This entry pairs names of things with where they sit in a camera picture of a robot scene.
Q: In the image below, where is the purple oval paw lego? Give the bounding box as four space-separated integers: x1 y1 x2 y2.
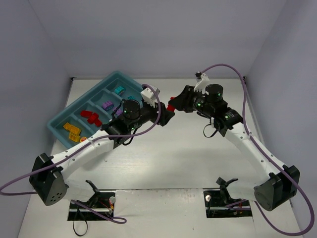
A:
102 101 114 111

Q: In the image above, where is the teal rounded lego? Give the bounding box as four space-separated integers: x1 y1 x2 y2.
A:
114 86 126 96

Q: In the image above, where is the red L-shaped lego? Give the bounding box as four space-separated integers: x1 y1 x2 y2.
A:
87 113 99 124

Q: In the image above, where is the red long lego brick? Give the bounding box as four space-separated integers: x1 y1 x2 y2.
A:
166 97 175 112

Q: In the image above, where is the red boat-shaped lego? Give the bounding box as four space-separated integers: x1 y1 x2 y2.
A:
80 110 93 118

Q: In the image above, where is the small orange lego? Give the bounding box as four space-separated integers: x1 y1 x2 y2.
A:
80 136 87 142

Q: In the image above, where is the teal yellow lego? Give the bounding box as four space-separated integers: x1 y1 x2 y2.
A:
68 125 81 135

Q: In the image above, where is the yellow black striped lego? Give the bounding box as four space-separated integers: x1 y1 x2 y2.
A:
69 133 80 142

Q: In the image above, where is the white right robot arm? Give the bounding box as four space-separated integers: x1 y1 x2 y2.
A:
168 84 300 211

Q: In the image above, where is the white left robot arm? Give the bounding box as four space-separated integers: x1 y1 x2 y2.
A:
29 100 175 207

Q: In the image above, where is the teal divided plastic tray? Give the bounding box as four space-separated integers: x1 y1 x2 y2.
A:
47 71 142 149

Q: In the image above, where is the orange square lego in tray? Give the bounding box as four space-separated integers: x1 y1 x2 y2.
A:
63 122 71 130

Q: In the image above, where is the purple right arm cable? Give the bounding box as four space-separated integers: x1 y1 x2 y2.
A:
200 63 313 236

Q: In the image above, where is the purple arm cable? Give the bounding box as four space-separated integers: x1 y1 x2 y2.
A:
200 63 313 236
0 83 161 224

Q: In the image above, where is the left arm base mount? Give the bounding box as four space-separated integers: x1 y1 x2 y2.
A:
67 180 116 221

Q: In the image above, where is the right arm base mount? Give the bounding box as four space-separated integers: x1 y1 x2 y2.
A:
203 177 253 219

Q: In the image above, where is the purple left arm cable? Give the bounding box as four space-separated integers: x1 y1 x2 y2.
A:
0 83 161 224

